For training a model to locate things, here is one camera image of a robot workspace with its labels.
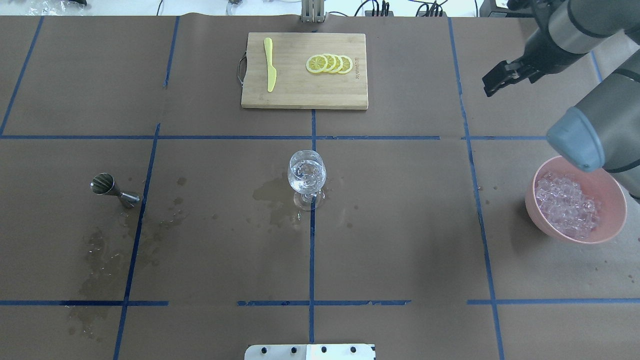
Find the black power box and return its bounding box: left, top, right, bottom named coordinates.
left=478, top=0, right=534, bottom=18

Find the aluminium frame post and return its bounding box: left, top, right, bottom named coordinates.
left=301, top=0, right=327, bottom=23

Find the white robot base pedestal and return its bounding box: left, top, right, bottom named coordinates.
left=244, top=343, right=377, bottom=360

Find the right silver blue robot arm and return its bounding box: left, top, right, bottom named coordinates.
left=482, top=0, right=640, bottom=201

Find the plastic bag with black parts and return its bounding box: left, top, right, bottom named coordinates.
left=23, top=0, right=89, bottom=16

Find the steel double jigger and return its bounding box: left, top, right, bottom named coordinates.
left=89, top=172, right=142, bottom=208

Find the clear wine glass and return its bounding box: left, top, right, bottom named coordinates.
left=287, top=149, right=327, bottom=212

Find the bamboo cutting board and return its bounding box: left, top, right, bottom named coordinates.
left=241, top=32, right=370, bottom=111

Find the yellow plastic knife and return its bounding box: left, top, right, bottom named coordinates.
left=263, top=37, right=277, bottom=92

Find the lemon slice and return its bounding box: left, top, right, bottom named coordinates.
left=337, top=55, right=354, bottom=75
left=329, top=54, right=344, bottom=74
left=305, top=54, right=329, bottom=74
left=322, top=54, right=339, bottom=73

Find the clear ice cube pile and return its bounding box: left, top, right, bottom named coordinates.
left=534, top=172, right=602, bottom=240

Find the pink bowl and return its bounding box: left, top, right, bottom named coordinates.
left=525, top=156, right=627, bottom=244

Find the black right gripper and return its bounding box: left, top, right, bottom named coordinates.
left=483, top=28, right=586, bottom=97

